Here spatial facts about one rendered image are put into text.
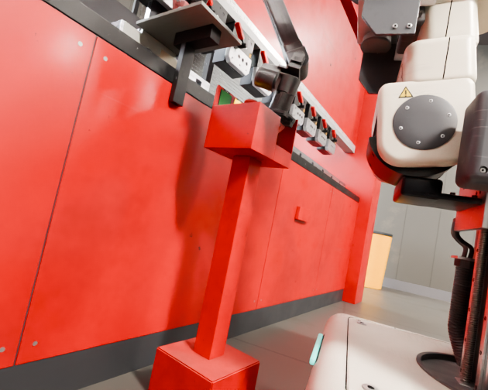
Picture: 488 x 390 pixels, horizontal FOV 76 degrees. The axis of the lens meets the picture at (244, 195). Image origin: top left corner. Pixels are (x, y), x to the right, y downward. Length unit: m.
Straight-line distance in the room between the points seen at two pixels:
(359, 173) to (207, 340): 2.26
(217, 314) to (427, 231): 4.16
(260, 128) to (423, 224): 4.16
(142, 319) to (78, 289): 0.24
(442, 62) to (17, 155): 0.82
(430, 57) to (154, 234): 0.78
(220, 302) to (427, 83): 0.67
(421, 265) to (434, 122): 4.20
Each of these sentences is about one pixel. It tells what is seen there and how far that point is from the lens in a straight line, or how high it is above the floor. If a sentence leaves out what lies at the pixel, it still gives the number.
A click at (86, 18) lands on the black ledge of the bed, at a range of 0.86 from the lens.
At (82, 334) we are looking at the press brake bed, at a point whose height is 0.14.
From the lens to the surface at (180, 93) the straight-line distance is 0.96.
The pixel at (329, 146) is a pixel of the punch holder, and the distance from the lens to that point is 2.36.
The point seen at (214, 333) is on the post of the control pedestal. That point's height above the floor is 0.19.
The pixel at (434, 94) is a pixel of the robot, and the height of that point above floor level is 0.78.
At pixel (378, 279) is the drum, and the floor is 0.12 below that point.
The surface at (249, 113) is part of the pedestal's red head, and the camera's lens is 0.81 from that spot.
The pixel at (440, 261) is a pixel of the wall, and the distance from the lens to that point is 4.85.
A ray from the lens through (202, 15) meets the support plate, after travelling 0.95.
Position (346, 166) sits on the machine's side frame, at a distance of 2.94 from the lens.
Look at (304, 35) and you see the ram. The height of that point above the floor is 1.57.
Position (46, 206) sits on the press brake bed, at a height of 0.43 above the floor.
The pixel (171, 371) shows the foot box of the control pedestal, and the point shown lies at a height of 0.09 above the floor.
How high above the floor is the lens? 0.48
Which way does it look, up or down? 5 degrees up
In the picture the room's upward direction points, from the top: 11 degrees clockwise
